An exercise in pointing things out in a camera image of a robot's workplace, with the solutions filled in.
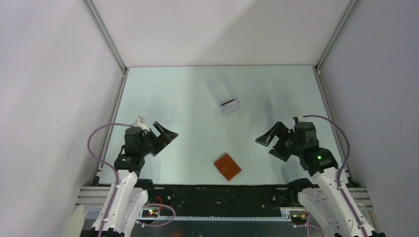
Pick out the clear plastic card box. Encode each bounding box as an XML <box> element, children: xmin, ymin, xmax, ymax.
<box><xmin>208</xmin><ymin>77</ymin><xmax>240</xmax><ymax>114</ymax></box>

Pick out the circuit board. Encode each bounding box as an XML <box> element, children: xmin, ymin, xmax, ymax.
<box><xmin>141</xmin><ymin>209</ymin><xmax>160</xmax><ymax>218</ymax></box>
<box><xmin>290</xmin><ymin>213</ymin><xmax>309</xmax><ymax>221</ymax></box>

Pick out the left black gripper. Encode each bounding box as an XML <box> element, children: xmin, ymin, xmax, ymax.
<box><xmin>139</xmin><ymin>122</ymin><xmax>177</xmax><ymax>156</ymax></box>

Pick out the card with black stripe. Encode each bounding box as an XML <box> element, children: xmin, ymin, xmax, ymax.
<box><xmin>220</xmin><ymin>98</ymin><xmax>237</xmax><ymax>107</ymax></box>

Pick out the left circuit board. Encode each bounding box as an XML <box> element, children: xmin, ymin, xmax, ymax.
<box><xmin>141</xmin><ymin>209</ymin><xmax>160</xmax><ymax>218</ymax></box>

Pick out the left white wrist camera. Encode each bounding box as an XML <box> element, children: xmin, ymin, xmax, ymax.
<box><xmin>132</xmin><ymin>116</ymin><xmax>150</xmax><ymax>132</ymax></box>

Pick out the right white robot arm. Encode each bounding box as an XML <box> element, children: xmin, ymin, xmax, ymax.
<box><xmin>255</xmin><ymin>120</ymin><xmax>385</xmax><ymax>237</ymax></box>

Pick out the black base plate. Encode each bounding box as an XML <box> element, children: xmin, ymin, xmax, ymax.
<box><xmin>147</xmin><ymin>185</ymin><xmax>302</xmax><ymax>218</ymax></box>

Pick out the aluminium frame rail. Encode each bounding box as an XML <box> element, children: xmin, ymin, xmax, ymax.
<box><xmin>76</xmin><ymin>187</ymin><xmax>373</xmax><ymax>221</ymax></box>

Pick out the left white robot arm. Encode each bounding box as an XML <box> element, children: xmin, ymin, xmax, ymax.
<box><xmin>80</xmin><ymin>118</ymin><xmax>178</xmax><ymax>237</ymax></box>

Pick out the right circuit board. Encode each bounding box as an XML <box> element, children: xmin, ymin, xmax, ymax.
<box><xmin>290</xmin><ymin>213</ymin><xmax>309</xmax><ymax>221</ymax></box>

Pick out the brown leather card holder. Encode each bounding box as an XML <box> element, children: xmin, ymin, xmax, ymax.
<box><xmin>213</xmin><ymin>153</ymin><xmax>242</xmax><ymax>181</ymax></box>

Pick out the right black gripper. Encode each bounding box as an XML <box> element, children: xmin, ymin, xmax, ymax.
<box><xmin>255</xmin><ymin>121</ymin><xmax>302</xmax><ymax>162</ymax></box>

